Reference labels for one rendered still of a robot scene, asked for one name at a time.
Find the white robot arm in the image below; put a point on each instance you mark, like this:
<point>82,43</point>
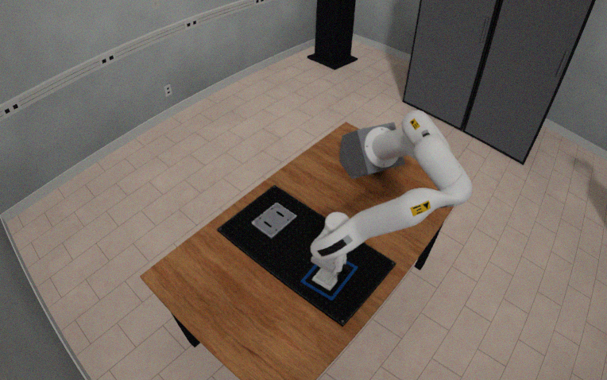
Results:
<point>437,161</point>

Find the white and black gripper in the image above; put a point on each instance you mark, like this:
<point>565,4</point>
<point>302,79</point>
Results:
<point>340,263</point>

